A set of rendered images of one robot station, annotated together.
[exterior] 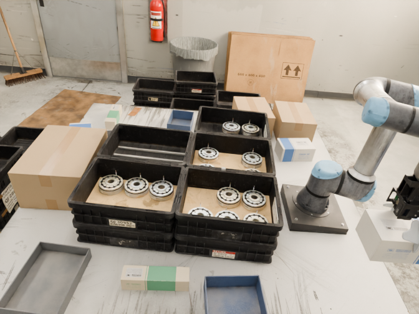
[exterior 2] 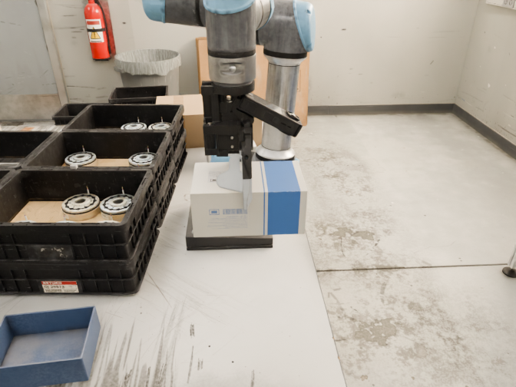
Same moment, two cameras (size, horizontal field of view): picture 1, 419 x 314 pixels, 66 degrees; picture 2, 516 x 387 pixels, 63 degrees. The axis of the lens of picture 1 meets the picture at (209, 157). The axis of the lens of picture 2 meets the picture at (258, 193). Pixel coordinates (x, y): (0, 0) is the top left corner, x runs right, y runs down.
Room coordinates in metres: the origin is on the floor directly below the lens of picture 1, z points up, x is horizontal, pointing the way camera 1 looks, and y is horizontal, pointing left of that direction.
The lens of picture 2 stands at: (-0.02, -0.59, 1.49)
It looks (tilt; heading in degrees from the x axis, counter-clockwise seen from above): 30 degrees down; 359
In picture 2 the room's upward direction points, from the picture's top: straight up
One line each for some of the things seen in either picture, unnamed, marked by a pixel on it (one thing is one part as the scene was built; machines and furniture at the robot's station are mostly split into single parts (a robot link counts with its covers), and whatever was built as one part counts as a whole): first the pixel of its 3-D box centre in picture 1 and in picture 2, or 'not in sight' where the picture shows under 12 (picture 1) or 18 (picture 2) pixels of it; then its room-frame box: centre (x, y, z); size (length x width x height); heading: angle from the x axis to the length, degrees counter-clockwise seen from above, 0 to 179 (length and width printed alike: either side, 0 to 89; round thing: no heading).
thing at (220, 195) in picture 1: (228, 195); (81, 203); (1.03, -0.10, 0.86); 0.10 x 0.10 x 0.01
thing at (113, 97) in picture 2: (194, 98); (143, 122); (2.99, 0.21, 0.37); 0.42 x 0.34 x 0.46; 92
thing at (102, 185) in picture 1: (111, 182); not in sight; (1.04, 0.41, 0.86); 0.10 x 0.10 x 0.01
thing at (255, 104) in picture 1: (251, 117); (180, 120); (1.92, -0.26, 0.78); 0.30 x 0.22 x 0.16; 8
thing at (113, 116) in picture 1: (113, 116); not in sight; (1.84, 0.65, 0.73); 0.24 x 0.06 x 0.06; 6
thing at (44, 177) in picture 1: (66, 165); not in sight; (1.20, 0.68, 0.80); 0.40 x 0.30 x 0.20; 3
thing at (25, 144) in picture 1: (26, 161); not in sight; (1.80, 1.31, 0.31); 0.40 x 0.30 x 0.34; 2
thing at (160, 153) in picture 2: (231, 153); (102, 150); (1.26, -0.10, 0.92); 0.40 x 0.30 x 0.02; 89
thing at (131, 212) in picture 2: (229, 195); (66, 197); (0.96, -0.10, 0.92); 0.40 x 0.30 x 0.02; 89
